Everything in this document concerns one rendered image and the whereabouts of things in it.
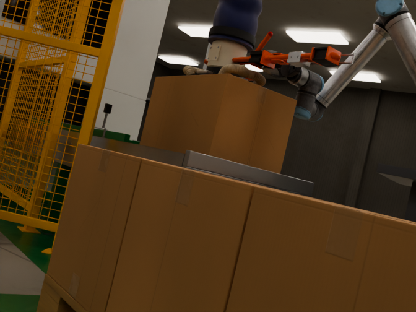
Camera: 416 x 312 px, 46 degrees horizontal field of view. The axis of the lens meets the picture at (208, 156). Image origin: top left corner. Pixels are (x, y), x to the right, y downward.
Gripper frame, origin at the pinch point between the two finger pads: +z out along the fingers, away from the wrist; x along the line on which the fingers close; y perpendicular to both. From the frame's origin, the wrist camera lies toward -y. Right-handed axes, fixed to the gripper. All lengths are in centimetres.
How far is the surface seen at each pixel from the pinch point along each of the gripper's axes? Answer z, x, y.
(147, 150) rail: 35, -50, 19
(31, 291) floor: 72, -108, 9
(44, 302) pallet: 80, -100, -23
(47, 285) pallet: 80, -96, -23
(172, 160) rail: 35, -51, -1
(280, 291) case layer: 80, -67, -109
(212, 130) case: 21.0, -36.4, -2.7
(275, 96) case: -5.9, -14.5, -4.8
